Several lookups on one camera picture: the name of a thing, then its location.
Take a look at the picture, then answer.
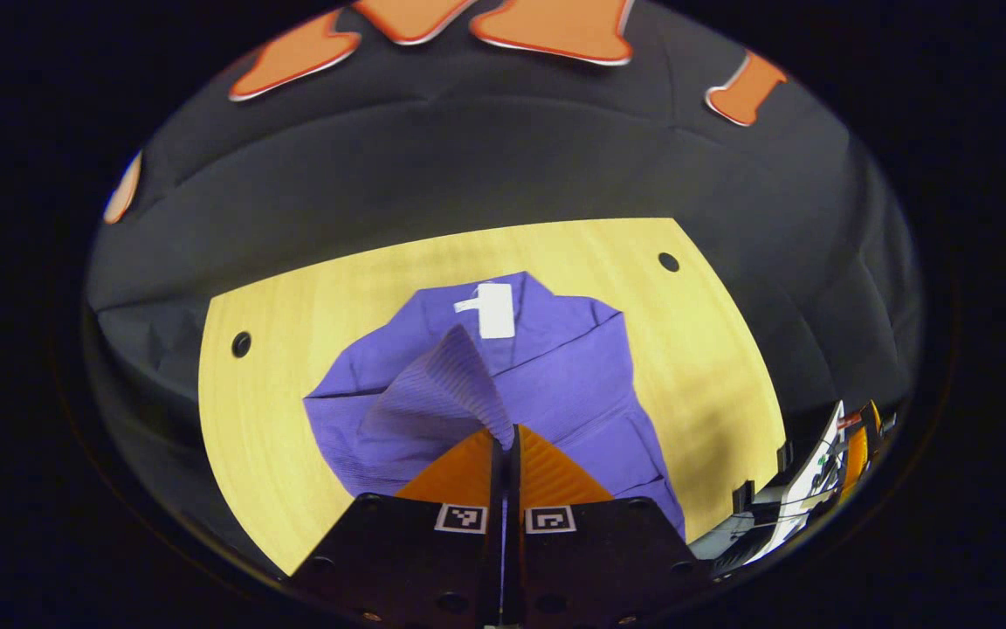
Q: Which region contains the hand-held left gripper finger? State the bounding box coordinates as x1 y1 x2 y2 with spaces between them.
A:
503 424 718 629
289 428 506 629

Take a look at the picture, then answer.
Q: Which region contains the purple knit garment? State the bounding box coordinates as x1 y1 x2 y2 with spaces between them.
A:
302 271 687 543

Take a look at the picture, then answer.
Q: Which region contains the white device with cables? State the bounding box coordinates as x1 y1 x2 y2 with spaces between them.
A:
691 400 849 573

